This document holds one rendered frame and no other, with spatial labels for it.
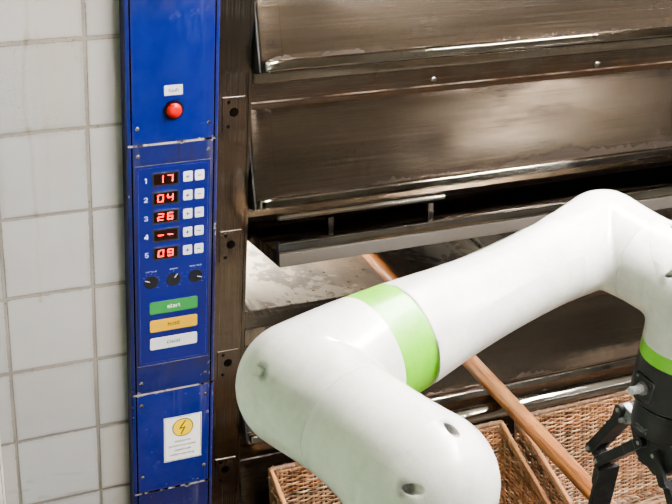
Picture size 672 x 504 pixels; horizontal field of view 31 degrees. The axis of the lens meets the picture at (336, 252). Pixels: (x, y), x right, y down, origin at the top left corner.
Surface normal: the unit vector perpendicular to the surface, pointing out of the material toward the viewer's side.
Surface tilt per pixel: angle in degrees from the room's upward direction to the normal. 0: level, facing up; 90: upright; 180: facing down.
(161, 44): 90
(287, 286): 0
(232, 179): 90
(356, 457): 63
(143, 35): 90
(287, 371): 46
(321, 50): 70
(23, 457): 90
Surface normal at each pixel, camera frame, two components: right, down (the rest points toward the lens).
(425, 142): 0.40, 0.15
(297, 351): -0.14, -0.69
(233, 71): 0.40, 0.46
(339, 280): 0.06, -0.88
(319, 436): -0.69, -0.08
